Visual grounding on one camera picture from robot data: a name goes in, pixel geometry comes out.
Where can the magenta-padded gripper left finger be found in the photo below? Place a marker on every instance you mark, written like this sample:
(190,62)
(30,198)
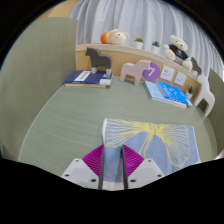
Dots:
(77,171)

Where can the grey-white curtain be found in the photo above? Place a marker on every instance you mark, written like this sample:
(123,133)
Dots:
(143,18)

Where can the bright blue book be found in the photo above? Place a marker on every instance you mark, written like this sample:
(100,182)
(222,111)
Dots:
(173,93)

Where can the wooden desk back ledge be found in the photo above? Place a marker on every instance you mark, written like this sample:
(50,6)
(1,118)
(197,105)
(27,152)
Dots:
(118,55)

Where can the small potted plant white pot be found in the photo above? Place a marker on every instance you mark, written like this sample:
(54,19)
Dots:
(139,45)
(155,49)

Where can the tiny potted plant white pot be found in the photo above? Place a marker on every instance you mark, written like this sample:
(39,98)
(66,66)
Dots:
(189,95)

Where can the white teddy bear black shirt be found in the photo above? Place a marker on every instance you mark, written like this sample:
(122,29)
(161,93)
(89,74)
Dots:
(177,50)

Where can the large dark grey wooden horse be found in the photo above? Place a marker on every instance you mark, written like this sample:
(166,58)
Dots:
(98,60)

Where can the orange and white plush toy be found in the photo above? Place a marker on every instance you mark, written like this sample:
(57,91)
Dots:
(115,37)

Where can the pink wooden horse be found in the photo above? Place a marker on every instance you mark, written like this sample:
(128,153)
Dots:
(135,70)

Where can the navy blue book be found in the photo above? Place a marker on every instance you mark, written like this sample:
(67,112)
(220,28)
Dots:
(83,78)

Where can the purple round number sign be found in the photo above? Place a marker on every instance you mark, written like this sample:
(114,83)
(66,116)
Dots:
(153,73)

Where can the light blue book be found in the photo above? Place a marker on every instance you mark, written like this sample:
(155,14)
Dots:
(151,89)

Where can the white wall socket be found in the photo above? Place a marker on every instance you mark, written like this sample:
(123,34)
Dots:
(180,78)
(167,73)

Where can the white wooden horse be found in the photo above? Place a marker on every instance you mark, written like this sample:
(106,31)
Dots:
(206,93)

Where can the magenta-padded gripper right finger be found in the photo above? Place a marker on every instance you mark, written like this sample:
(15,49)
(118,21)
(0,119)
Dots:
(146,171)

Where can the green desk partition panel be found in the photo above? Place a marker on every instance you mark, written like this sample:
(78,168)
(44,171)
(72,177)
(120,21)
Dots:
(33,76)
(217,100)

